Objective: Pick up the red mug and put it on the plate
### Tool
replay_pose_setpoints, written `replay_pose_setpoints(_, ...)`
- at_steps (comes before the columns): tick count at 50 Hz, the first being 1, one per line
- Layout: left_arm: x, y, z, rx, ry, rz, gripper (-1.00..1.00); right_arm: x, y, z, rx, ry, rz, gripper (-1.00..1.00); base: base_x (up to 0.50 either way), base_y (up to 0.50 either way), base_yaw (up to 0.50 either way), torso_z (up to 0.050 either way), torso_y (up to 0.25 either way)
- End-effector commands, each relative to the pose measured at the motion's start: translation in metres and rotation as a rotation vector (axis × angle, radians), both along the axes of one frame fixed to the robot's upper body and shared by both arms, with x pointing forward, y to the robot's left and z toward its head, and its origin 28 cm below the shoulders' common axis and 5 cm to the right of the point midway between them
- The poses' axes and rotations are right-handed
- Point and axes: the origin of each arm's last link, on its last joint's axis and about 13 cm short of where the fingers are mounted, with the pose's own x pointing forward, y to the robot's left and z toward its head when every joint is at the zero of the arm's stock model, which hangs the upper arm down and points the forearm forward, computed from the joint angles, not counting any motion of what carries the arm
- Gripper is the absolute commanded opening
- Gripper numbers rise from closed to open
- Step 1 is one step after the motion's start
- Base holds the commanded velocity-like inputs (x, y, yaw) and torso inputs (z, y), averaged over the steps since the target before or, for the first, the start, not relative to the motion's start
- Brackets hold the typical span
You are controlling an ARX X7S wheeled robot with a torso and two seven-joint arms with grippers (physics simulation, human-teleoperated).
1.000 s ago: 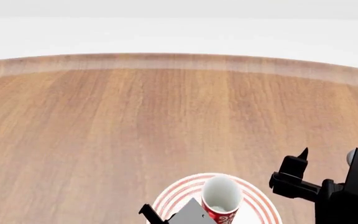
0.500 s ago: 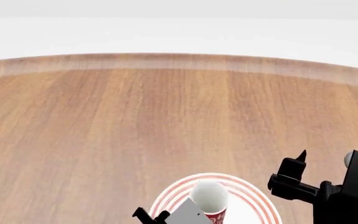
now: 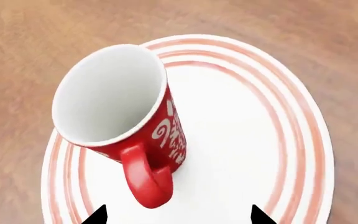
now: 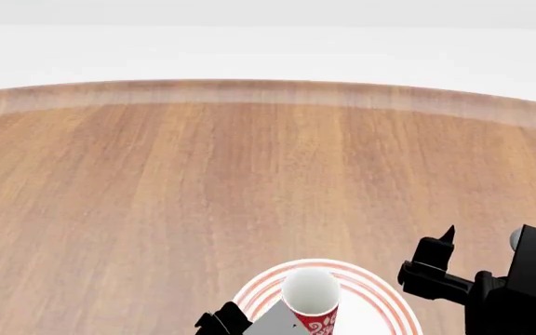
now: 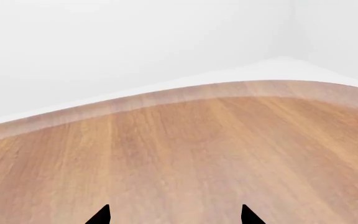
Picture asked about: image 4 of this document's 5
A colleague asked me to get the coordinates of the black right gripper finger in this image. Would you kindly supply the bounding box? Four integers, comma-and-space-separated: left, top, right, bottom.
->
410, 224, 457, 274

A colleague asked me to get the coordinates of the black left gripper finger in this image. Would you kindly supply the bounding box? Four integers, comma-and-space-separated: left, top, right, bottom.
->
194, 301, 253, 335

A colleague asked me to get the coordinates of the red patterned mug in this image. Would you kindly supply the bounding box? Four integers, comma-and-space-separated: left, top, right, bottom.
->
280, 267, 342, 335

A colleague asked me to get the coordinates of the white plate with red rings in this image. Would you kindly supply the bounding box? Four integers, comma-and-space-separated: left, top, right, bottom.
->
231, 257, 424, 335

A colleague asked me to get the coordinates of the grey camera box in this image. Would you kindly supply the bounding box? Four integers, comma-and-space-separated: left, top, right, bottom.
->
242, 299, 312, 335

